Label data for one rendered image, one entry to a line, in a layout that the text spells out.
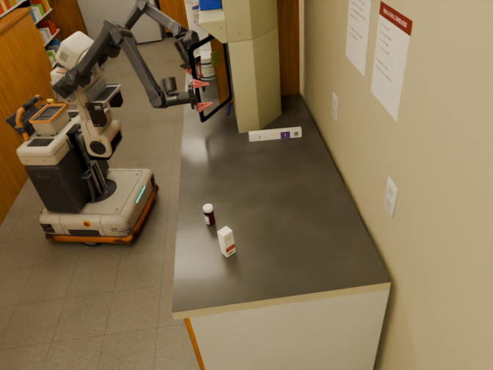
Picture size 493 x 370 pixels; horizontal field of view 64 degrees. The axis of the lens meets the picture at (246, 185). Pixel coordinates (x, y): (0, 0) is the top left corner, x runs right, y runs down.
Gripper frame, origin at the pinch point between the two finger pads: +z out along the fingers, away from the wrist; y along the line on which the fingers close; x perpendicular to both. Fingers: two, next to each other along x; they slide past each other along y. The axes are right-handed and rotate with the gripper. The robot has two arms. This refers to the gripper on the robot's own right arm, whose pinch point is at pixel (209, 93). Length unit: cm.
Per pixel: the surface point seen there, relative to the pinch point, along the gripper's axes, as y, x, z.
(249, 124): -23.3, 8.7, 17.0
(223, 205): -29, -47, -1
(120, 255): -119, 29, -82
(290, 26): 12, 45, 48
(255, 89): -5.0, 8.2, 22.2
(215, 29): 25.8, 7.7, 7.3
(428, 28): 44, -86, 55
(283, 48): 1, 45, 43
